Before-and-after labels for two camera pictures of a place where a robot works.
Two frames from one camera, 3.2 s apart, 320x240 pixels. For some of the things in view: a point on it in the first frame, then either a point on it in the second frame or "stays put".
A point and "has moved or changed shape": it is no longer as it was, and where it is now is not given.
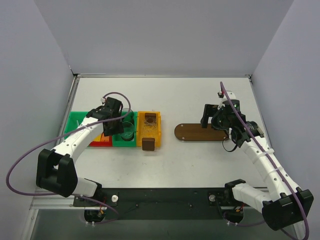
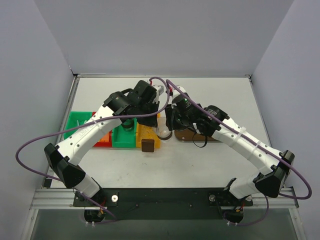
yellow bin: x=149 y=125 stays put
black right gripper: x=208 y=110 -> x=170 y=120
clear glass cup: x=128 y=129 has moved or changed shape
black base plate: x=163 y=204 stays put
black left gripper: x=113 y=127 -> x=152 y=116
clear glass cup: x=128 y=114 has moved or changed shape
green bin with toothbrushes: x=71 y=124 stays put
